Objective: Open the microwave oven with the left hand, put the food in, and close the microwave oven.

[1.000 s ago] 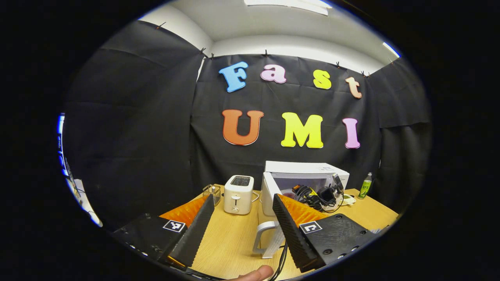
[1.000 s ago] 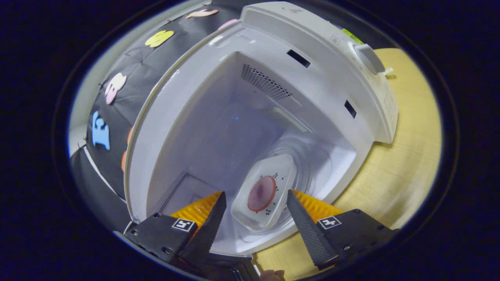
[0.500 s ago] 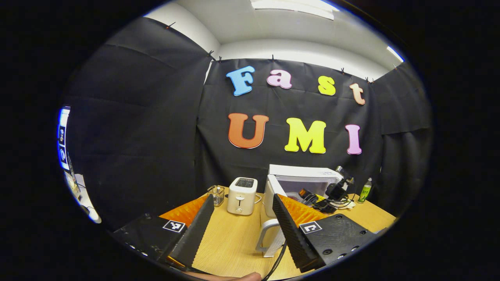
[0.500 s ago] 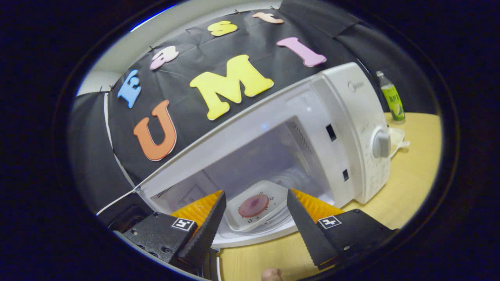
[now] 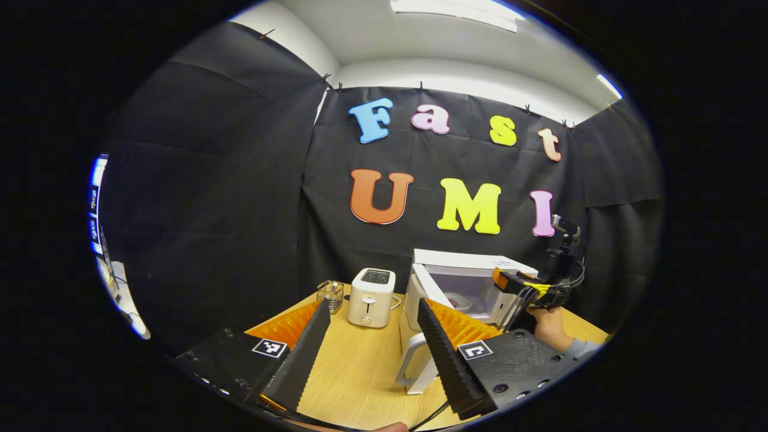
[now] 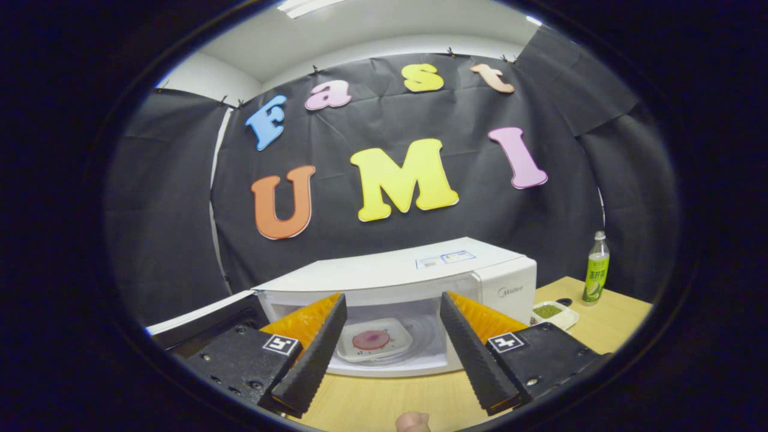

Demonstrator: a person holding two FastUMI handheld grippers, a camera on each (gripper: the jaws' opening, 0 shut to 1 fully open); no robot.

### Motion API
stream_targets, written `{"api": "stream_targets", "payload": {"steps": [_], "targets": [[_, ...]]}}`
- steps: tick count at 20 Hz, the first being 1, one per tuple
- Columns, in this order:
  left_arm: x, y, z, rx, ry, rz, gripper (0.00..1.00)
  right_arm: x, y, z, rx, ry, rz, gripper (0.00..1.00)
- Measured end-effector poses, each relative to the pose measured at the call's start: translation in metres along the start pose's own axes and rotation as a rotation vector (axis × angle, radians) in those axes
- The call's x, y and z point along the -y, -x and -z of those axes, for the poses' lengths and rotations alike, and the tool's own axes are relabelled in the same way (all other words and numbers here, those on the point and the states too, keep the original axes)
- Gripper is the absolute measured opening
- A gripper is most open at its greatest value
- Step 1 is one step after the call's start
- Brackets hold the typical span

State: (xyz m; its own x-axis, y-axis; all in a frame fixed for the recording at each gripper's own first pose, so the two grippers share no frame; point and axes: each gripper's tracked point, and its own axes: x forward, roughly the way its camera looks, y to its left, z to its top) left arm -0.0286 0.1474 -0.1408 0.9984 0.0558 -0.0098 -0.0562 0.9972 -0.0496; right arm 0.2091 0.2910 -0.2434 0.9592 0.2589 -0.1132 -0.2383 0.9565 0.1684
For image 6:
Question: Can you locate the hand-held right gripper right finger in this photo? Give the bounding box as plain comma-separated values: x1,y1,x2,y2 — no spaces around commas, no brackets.
439,291,604,416

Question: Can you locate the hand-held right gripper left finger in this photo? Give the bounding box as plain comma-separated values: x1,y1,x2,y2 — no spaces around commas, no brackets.
180,292,349,419

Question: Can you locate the pink ham slice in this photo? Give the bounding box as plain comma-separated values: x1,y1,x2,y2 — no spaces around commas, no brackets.
352,330,391,350

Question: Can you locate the white square plate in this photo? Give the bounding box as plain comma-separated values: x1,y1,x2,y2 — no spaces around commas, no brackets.
336,318,413,362

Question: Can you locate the white microwave oven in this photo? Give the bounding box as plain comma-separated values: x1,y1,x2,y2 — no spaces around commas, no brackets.
147,237,538,379

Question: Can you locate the glass microwave turntable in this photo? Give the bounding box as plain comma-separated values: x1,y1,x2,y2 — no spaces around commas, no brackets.
339,312,448,367

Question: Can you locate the divided white bean tray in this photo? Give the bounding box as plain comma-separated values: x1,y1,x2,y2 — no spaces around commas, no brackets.
529,301,580,332

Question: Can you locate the green drink bottle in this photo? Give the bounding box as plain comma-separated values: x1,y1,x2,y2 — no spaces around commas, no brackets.
581,230,610,307

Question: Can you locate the long ceiling light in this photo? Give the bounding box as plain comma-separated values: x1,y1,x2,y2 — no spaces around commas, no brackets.
277,0,346,19

